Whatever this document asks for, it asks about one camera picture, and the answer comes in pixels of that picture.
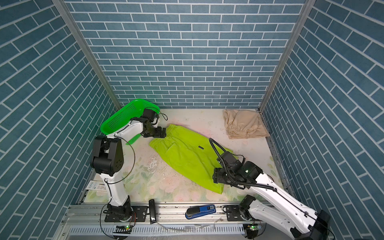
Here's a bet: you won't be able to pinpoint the right black corrugated cable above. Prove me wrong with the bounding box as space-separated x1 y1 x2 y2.
208 137 277 192

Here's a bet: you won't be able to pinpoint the left circuit board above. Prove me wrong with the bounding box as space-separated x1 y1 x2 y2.
113 225 133 235

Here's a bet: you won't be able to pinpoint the lime green shorts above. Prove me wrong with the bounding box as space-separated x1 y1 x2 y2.
149 124 224 194

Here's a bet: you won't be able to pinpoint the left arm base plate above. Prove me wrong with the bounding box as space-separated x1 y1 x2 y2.
103 206 149 223

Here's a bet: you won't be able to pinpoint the blue black stapler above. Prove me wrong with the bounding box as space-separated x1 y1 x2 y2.
185 205 216 220

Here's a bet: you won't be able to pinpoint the white blue paper card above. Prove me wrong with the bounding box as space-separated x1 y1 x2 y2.
86 181 107 192

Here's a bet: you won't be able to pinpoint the black remote-like device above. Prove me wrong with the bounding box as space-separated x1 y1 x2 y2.
149 199 157 225

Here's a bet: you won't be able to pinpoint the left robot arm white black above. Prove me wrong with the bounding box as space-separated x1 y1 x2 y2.
90 107 166 222

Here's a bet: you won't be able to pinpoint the aluminium front rail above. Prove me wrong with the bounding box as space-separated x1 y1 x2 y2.
59 202 313 229

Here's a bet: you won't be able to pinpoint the right circuit board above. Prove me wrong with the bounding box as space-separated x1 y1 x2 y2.
243 224 259 240

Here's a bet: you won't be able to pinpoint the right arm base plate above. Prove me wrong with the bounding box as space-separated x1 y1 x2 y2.
222 205 260 222

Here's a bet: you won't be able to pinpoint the circuit board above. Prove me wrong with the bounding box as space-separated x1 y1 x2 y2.
113 225 133 235
243 224 259 240

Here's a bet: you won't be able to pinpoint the green plastic basket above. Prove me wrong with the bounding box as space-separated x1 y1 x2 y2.
96 99 160 145

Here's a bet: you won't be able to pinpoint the beige drawstring shorts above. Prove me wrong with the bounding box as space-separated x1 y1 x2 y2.
223 110 270 140

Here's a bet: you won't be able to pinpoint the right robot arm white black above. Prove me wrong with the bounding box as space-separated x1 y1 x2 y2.
213 152 331 240

